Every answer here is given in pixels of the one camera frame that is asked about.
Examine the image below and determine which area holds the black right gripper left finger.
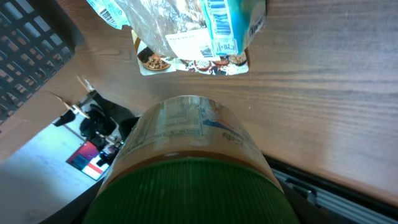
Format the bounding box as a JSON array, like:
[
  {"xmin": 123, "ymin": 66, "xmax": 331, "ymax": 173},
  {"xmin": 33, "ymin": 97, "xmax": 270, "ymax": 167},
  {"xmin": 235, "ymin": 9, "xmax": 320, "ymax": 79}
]
[{"xmin": 40, "ymin": 178, "xmax": 104, "ymax": 224}]

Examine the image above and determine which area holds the small green sachet pack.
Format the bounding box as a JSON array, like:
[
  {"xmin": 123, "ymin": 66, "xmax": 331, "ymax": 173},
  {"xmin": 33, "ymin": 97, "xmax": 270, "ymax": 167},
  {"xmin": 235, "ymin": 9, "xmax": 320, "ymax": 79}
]
[{"xmin": 200, "ymin": 0, "xmax": 266, "ymax": 56}]

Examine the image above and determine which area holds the green lid round jar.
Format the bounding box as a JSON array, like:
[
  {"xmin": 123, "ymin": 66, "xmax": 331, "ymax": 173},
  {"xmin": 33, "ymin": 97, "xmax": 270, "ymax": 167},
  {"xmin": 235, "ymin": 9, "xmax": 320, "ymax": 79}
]
[{"xmin": 83, "ymin": 95, "xmax": 299, "ymax": 224}]

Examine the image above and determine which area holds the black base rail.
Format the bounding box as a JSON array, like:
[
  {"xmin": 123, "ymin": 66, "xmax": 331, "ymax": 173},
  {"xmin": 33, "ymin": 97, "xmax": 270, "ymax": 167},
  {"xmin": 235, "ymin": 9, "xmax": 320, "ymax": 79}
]
[{"xmin": 265, "ymin": 156, "xmax": 397, "ymax": 223}]

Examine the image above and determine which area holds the grey plastic basket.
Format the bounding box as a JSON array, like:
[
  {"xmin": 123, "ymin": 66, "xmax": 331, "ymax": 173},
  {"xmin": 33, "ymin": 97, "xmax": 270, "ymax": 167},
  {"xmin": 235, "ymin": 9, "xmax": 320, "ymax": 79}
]
[{"xmin": 1, "ymin": 0, "xmax": 84, "ymax": 123}]

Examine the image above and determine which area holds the green wet wipes pack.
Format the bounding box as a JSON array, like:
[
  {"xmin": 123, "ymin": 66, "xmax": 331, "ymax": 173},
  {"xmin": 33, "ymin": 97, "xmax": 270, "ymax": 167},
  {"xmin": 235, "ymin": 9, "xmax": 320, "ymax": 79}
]
[{"xmin": 86, "ymin": 0, "xmax": 130, "ymax": 30}]

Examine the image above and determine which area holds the red and white background box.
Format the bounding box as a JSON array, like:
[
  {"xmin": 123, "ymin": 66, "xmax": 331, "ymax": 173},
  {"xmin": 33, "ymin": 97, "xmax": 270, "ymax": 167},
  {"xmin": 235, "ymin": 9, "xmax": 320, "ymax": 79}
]
[{"xmin": 66, "ymin": 141, "xmax": 109, "ymax": 180}]

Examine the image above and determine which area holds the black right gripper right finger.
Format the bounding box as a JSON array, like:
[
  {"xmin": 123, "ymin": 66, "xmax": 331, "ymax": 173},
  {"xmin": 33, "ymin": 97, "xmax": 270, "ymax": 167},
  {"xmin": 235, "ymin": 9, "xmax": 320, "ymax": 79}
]
[{"xmin": 277, "ymin": 179, "xmax": 333, "ymax": 224}]

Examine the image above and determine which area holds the brown Pantree snack pouch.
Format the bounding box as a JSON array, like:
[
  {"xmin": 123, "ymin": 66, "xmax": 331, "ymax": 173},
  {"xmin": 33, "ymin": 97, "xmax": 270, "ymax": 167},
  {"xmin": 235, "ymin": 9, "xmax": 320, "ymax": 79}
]
[{"xmin": 116, "ymin": 0, "xmax": 249, "ymax": 76}]

